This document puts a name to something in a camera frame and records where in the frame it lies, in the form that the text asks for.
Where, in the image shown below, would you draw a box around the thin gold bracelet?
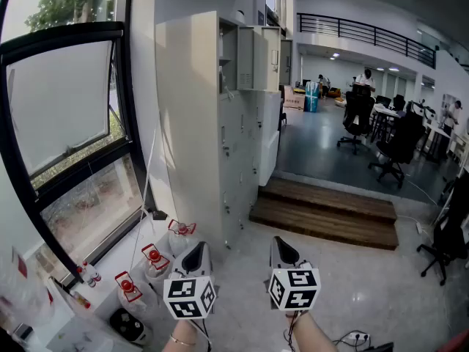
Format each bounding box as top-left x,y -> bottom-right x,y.
169,334 -> 197,347

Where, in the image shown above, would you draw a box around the small red capped bottle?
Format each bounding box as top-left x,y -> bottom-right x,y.
75,265 -> 97,288
83,260 -> 103,284

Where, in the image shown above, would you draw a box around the white office desk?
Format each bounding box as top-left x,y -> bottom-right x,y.
372,103 -> 404,144

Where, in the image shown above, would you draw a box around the black framed window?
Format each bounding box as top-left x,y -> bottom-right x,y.
0,0 -> 149,293

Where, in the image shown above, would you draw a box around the person's right forearm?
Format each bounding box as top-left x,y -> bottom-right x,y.
284,309 -> 338,352

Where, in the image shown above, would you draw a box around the person's left forearm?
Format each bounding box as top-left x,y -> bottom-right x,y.
157,318 -> 210,352

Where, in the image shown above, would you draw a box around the black cable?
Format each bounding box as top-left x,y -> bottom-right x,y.
284,312 -> 300,352

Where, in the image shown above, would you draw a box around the black balcony railing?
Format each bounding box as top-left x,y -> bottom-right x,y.
296,12 -> 437,70

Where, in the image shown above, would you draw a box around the white equipment housing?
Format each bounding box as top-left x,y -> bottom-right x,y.
257,89 -> 282,187

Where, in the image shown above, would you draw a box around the white cord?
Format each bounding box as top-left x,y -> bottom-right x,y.
130,114 -> 162,271

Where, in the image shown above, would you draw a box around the grey cabinet door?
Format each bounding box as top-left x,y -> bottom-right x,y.
237,26 -> 256,91
260,26 -> 282,92

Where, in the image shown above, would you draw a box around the clear plastic bag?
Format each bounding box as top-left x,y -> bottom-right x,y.
0,247 -> 56,344

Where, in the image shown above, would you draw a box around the black white round device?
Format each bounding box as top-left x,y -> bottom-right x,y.
109,308 -> 149,345

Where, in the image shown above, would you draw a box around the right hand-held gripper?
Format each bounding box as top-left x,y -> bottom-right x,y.
267,235 -> 322,312

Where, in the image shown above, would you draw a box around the small amber bottle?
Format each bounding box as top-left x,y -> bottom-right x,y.
72,291 -> 92,309

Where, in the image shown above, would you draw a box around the cardboard box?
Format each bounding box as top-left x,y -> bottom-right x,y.
281,84 -> 307,112

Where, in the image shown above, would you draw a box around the wooden steps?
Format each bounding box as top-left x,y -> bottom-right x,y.
248,176 -> 400,251

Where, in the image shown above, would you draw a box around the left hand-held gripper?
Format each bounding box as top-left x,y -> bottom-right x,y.
163,241 -> 218,320

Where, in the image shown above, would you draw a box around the grey metal cabinet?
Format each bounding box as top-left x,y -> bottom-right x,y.
154,11 -> 283,251

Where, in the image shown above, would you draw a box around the blue white wrapped package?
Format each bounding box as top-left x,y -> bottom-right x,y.
304,81 -> 321,113

